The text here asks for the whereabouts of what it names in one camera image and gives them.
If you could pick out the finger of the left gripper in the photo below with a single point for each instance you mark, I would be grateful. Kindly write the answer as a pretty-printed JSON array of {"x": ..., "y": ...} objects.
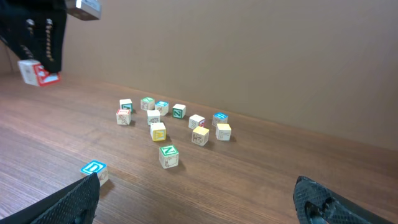
[
  {"x": 54, "y": 37},
  {"x": 22, "y": 39}
]

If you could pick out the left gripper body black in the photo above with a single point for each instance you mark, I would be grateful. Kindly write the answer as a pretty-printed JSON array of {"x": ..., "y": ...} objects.
[{"x": 16, "y": 16}]

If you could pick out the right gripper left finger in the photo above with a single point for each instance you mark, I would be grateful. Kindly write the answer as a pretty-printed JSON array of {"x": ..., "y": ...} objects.
[{"x": 76, "y": 203}]

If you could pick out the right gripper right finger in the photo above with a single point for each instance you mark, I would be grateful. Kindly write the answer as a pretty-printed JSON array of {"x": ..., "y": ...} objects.
[{"x": 316, "y": 204}]

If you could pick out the blue D block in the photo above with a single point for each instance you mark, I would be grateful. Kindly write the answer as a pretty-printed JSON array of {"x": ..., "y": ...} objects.
[{"x": 101, "y": 169}]

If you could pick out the green n block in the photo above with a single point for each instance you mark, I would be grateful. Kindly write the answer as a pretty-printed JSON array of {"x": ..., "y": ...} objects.
[
  {"x": 168, "y": 156},
  {"x": 147, "y": 103}
]

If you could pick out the white block teal side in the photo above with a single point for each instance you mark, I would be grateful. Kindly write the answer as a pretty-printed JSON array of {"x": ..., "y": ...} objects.
[{"x": 126, "y": 104}]

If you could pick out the red I block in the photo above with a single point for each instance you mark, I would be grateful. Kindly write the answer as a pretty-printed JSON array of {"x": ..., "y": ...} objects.
[{"x": 123, "y": 116}]

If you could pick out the white block yellow side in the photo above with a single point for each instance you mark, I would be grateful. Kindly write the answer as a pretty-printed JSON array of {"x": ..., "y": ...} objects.
[{"x": 158, "y": 131}]

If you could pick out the white block centre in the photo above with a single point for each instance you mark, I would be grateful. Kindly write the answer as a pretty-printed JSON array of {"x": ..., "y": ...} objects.
[{"x": 153, "y": 116}]

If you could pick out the yellow top block far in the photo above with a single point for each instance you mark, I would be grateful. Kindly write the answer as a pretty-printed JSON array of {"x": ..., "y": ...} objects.
[{"x": 223, "y": 132}]

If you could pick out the blue top block left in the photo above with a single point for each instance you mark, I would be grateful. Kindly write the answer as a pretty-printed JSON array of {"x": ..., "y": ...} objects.
[{"x": 162, "y": 107}]

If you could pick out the blue top block right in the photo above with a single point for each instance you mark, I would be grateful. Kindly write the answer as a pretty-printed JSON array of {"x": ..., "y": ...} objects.
[{"x": 219, "y": 117}]

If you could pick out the yellow top block near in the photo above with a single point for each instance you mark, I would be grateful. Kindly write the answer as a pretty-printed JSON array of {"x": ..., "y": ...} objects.
[{"x": 200, "y": 135}]

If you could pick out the white block green side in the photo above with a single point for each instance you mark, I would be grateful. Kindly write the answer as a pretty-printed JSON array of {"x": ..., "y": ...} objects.
[{"x": 178, "y": 111}]

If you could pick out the white picture block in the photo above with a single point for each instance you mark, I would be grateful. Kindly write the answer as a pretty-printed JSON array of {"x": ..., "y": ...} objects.
[{"x": 195, "y": 121}]

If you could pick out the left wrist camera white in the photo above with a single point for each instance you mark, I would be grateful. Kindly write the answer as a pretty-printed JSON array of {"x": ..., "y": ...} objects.
[{"x": 85, "y": 10}]

